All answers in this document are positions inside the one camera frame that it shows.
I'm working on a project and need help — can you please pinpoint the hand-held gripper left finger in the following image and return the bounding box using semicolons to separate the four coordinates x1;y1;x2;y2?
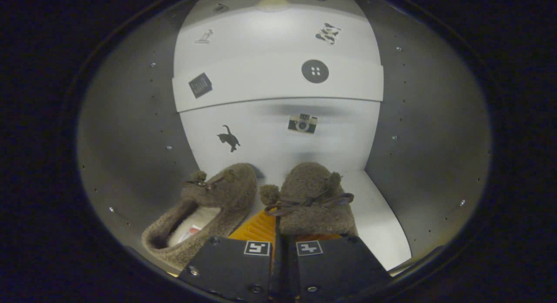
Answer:
178;209;280;303

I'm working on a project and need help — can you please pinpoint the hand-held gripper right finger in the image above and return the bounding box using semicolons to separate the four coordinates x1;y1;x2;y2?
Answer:
279;233;393;303

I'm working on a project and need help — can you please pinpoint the brown fuzzy slipper shoe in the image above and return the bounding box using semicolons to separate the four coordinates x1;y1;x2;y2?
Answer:
141;163;258;271
260;162;359;239

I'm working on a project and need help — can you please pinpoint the grey shoe cabinet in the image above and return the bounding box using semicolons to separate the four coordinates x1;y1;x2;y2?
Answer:
77;0;493;278

